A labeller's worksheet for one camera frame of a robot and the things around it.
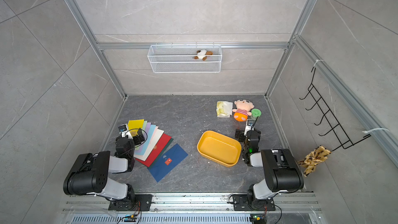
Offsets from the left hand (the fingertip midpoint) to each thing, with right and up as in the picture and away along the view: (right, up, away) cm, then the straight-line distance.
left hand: (133, 128), depth 91 cm
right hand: (+69, +1, +2) cm, 70 cm away
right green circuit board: (+67, -39, -21) cm, 80 cm away
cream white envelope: (+12, -8, +3) cm, 15 cm away
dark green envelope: (+18, -13, -1) cm, 22 cm away
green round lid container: (+78, +9, +13) cm, 80 cm away
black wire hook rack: (+98, 0, -31) cm, 103 cm away
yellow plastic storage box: (+52, -12, 0) cm, 53 cm away
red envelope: (+14, -13, 0) cm, 19 cm away
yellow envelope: (-5, +1, +13) cm, 14 cm away
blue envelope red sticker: (+18, -21, -7) cm, 29 cm away
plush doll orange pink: (+70, +13, +13) cm, 73 cm away
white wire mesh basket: (+30, +45, +10) cm, 55 cm away
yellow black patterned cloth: (+93, -8, -25) cm, 96 cm away
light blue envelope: (+7, -8, +4) cm, 12 cm away
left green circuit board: (+7, -40, -19) cm, 45 cm away
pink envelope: (+8, -9, +7) cm, 14 cm away
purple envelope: (+5, -1, +10) cm, 11 cm away
